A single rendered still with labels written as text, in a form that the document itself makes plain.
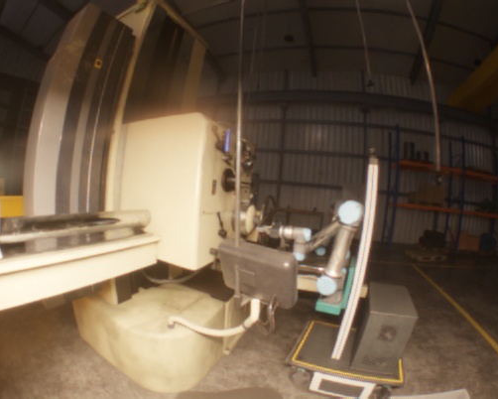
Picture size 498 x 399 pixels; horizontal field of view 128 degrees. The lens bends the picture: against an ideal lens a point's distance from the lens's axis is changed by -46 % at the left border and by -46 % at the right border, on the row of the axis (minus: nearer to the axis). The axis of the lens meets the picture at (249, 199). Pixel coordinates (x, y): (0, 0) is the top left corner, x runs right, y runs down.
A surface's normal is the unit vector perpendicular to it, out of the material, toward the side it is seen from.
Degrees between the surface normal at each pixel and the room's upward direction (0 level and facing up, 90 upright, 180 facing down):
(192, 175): 90
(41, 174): 90
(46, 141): 90
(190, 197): 90
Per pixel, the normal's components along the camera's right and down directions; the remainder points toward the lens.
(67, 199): 0.93, 0.10
